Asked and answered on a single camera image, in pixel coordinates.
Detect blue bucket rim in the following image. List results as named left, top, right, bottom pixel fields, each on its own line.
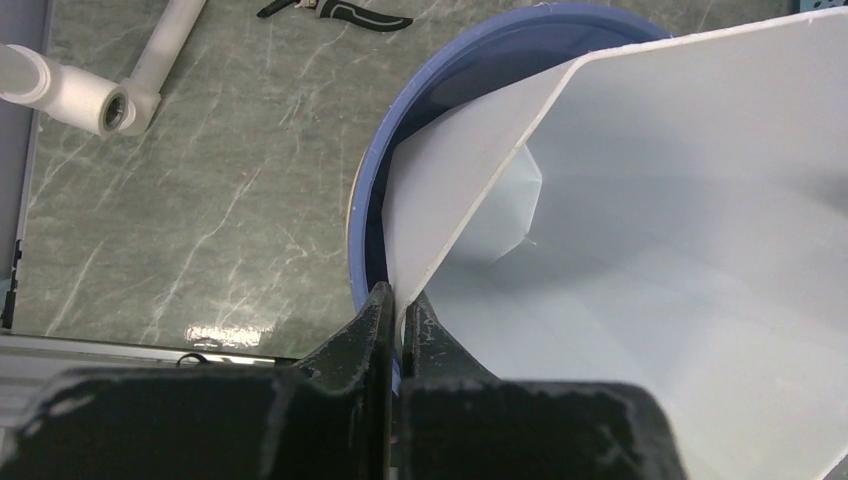
left=345, top=1, right=674, bottom=399

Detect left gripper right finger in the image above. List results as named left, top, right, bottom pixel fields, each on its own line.
left=398, top=295, right=686, bottom=479

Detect white PVC pipe frame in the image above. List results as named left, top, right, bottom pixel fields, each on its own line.
left=1, top=0, right=206, bottom=137

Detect translucent white bucket liner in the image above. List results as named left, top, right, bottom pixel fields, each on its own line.
left=383, top=6, right=847, bottom=479

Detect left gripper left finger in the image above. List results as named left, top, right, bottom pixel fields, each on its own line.
left=1, top=282, right=395, bottom=479

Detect black pliers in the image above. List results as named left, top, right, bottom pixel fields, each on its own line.
left=256, top=0, right=414, bottom=33

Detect light blue perforated basket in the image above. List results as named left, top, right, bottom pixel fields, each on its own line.
left=790, top=0, right=848, bottom=14

